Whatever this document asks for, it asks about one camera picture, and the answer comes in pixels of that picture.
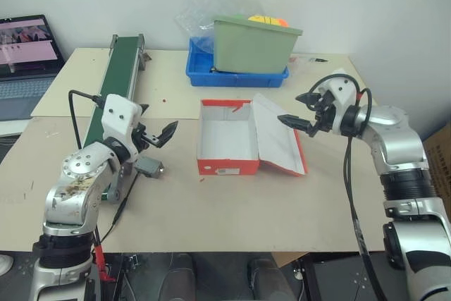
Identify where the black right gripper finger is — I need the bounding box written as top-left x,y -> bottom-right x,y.
277,114 -> 314,137
295,91 -> 321,105

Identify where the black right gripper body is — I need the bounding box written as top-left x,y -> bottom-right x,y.
309,90 -> 341,137

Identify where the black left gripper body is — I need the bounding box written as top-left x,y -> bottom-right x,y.
132,122 -> 160,152

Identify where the small grey metal block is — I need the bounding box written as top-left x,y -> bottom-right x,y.
135,157 -> 166,179

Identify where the green conveyor belt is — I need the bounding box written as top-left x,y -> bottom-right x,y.
83,33 -> 151,204

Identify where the red shoe box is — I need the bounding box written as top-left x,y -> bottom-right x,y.
196,92 -> 309,177

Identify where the brown cardboard box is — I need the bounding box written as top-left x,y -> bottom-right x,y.
421,127 -> 451,205

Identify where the blue plastic tray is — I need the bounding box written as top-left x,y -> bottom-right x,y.
185,37 -> 290,88

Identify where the green plastic bin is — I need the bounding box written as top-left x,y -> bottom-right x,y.
212,15 -> 304,75

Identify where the yellow toy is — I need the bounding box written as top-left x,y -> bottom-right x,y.
247,14 -> 280,25

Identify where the clear plastic bag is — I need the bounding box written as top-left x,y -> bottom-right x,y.
174,0 -> 271,56

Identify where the open laptop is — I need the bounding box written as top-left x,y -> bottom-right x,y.
0,14 -> 67,123

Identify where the brown cardboard piece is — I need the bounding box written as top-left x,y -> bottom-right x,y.
273,252 -> 309,268

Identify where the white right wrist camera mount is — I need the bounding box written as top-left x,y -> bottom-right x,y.
323,76 -> 361,126

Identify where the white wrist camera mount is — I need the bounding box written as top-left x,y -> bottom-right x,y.
323,76 -> 361,126
101,94 -> 143,156

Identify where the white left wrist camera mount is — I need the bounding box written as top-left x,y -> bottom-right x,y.
101,94 -> 143,156

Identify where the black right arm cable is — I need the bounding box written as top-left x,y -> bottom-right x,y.
309,73 -> 390,301

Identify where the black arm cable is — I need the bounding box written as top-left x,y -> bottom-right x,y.
309,73 -> 390,301
68,90 -> 104,149

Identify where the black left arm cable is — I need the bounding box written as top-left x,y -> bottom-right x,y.
68,90 -> 104,149

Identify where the red cable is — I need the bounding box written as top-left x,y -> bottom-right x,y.
92,243 -> 117,283

